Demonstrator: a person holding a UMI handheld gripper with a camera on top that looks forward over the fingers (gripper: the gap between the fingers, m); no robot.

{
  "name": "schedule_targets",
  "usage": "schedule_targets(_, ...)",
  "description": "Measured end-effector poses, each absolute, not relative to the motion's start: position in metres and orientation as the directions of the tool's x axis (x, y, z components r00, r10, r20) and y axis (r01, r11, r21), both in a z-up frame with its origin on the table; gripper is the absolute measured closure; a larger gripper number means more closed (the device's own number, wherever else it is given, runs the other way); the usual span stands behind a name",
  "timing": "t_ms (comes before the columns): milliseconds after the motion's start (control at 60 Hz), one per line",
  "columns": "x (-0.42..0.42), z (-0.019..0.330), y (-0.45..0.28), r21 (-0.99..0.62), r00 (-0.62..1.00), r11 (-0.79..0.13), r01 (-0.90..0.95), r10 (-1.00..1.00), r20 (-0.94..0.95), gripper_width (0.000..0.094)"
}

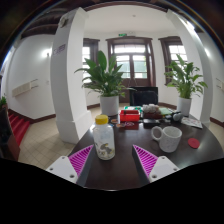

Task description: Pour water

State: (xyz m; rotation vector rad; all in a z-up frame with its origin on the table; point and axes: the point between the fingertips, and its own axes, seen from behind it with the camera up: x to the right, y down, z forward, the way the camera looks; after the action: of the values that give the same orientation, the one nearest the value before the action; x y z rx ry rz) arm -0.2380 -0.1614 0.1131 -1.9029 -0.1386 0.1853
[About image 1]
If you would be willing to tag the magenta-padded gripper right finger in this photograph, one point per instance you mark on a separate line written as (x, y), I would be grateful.
(156, 166)

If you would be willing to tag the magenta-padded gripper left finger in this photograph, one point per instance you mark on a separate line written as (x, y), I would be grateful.
(68, 166)

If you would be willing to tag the clear bottle with yellow cap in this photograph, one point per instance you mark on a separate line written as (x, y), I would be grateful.
(104, 140)

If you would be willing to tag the white speckled mug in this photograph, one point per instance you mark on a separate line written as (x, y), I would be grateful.
(170, 139)

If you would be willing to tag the flat round red coaster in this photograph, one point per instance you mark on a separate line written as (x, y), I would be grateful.
(193, 143)

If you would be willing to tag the flat black device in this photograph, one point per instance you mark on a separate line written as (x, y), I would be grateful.
(151, 122)

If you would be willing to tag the small round stickers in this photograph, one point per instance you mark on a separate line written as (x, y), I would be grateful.
(125, 125)

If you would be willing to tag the grey round microphones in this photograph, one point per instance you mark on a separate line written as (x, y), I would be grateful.
(177, 116)

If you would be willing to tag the tray with small cups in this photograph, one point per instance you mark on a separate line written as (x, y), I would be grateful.
(151, 111)

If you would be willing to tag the green book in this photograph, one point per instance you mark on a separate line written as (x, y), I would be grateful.
(165, 111)

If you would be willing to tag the red plastic box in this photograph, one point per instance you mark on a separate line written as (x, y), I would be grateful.
(129, 116)

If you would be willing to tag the red carpeted stairs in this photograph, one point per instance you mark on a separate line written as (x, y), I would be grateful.
(19, 126)

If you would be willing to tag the leafy plant in white pot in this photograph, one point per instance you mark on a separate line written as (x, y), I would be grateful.
(184, 105)
(109, 105)

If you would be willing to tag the black chair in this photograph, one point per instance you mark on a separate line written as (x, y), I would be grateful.
(144, 96)

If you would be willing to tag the dark wooden double door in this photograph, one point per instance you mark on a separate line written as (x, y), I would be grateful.
(133, 71)

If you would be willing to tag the dark-framed window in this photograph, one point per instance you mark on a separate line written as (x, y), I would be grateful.
(86, 55)
(175, 50)

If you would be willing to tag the green exit sign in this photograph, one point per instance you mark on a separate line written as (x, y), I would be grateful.
(122, 34)

